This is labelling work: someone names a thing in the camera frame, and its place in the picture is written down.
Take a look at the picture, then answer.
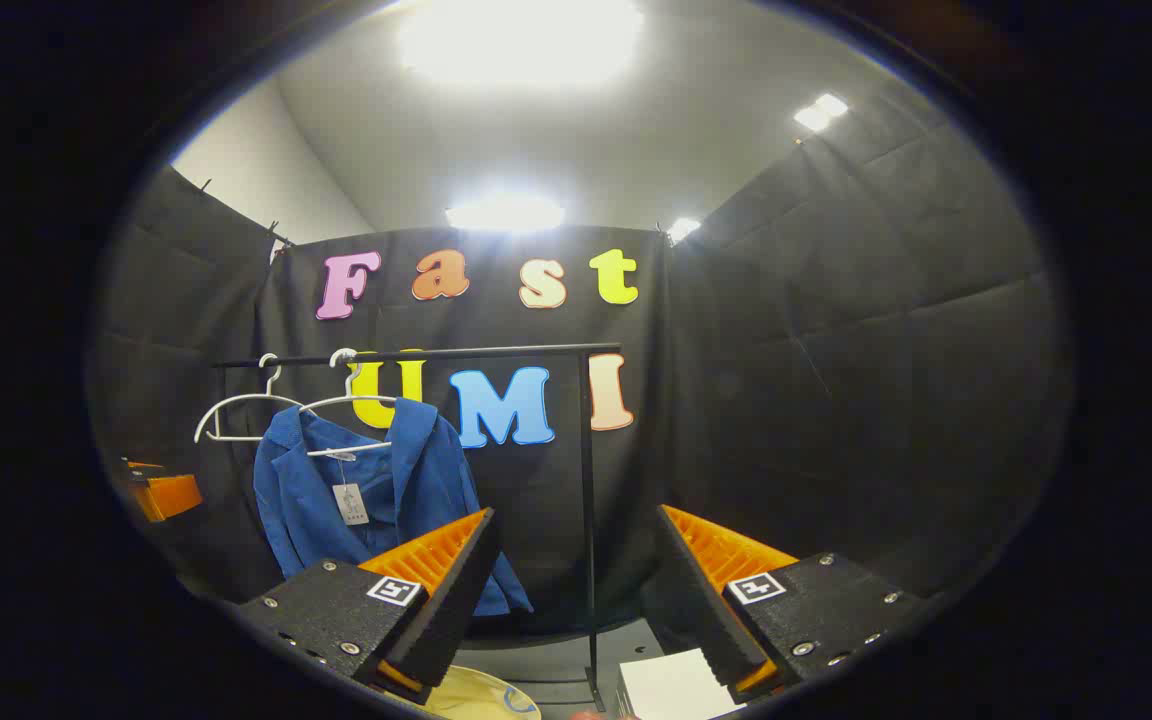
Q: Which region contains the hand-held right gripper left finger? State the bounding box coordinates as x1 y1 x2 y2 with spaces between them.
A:
236 507 502 706

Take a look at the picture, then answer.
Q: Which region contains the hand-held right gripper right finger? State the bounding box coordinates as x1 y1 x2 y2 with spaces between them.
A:
641 503 937 701

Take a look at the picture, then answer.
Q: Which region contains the white laundry hamper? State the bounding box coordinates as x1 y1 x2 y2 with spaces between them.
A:
616 648 747 720

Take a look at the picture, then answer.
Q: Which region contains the blue corduroy jacket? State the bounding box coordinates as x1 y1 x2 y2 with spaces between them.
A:
253 397 535 617

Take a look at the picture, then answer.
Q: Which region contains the white plastic hanger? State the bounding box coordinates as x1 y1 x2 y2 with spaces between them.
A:
194 353 309 445
298 347 402 459

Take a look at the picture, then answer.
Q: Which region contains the black metal clothes rack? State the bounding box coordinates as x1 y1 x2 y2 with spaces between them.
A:
213 343 624 713

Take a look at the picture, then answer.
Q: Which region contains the pale yellow round object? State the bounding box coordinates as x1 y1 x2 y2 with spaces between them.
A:
381 665 542 720

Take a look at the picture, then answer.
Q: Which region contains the black backdrop cloth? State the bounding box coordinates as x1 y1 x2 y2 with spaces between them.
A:
86 80 1074 641

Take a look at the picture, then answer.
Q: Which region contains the large ceiling light panel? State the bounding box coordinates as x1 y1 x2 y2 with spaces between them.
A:
396 0 645 91

